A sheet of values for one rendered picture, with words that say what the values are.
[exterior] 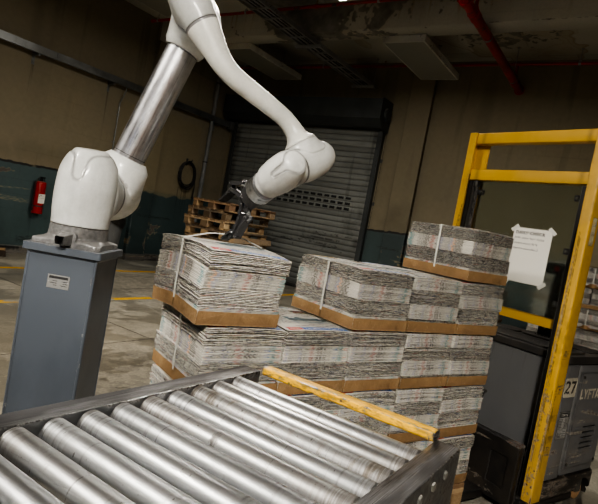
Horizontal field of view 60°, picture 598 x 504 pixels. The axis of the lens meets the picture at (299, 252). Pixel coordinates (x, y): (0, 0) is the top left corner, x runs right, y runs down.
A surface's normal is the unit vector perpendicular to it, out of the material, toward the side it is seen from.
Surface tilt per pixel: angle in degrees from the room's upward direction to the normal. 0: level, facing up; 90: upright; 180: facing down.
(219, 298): 94
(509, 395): 90
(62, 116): 90
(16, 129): 90
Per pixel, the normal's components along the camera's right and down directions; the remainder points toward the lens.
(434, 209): -0.55, -0.06
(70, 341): 0.04, 0.06
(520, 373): -0.80, -0.11
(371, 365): 0.58, 0.15
